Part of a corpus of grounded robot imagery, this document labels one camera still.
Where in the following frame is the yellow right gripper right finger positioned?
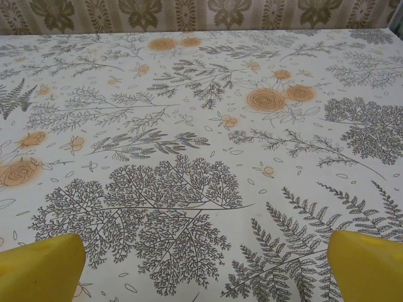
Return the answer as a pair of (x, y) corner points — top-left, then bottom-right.
(327, 230), (403, 302)

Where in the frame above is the floral tablecloth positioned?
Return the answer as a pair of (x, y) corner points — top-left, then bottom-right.
(0, 28), (403, 302)

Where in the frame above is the aluminium corner post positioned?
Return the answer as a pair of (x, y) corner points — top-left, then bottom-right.
(386, 0), (403, 35)

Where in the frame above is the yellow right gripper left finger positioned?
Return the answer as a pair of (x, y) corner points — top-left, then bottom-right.
(0, 233), (86, 302)

